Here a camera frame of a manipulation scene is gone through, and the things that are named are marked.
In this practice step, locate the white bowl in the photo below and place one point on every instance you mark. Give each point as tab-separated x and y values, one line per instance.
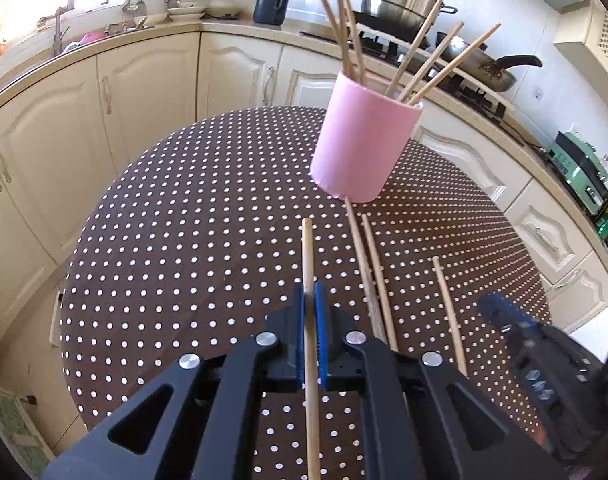
222	10

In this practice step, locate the stack of white dishes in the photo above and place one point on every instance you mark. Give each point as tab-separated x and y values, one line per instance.
186	11

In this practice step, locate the cream lattice wall cabinet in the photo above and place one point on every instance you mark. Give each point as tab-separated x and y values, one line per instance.
599	45

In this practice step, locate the cream kitchen base cabinets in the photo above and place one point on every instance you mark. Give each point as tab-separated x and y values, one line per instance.
148	90

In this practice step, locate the pink cup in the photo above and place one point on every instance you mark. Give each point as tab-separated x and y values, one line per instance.
359	145

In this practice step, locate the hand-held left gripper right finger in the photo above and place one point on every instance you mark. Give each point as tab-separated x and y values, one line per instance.
321	330

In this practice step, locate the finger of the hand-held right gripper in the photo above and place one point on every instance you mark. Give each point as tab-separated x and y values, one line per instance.
499	310

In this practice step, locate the white wall socket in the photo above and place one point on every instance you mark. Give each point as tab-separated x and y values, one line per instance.
539	93

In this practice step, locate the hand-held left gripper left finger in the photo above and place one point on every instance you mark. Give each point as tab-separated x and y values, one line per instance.
299	330

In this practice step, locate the metal sink faucet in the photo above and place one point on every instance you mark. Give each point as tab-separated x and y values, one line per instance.
57	30

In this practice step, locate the dark frying pan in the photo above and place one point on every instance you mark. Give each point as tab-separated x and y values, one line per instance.
489	72

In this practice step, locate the pink bowl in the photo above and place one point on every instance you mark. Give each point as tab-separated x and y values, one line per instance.
89	39

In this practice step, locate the green patterned floor mat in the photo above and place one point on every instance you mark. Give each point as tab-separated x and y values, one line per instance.
8	425

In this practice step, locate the beige kitchen countertop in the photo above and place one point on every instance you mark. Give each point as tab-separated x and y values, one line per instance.
233	27

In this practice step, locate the brown polka dot tablecloth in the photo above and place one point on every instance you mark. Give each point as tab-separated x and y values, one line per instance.
183	235

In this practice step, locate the green countertop appliance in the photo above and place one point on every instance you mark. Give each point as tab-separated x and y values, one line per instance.
576	170

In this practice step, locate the black gas stove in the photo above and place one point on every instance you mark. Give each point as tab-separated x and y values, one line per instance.
479	97

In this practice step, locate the black electric kettle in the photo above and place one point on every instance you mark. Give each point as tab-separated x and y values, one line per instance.
271	2

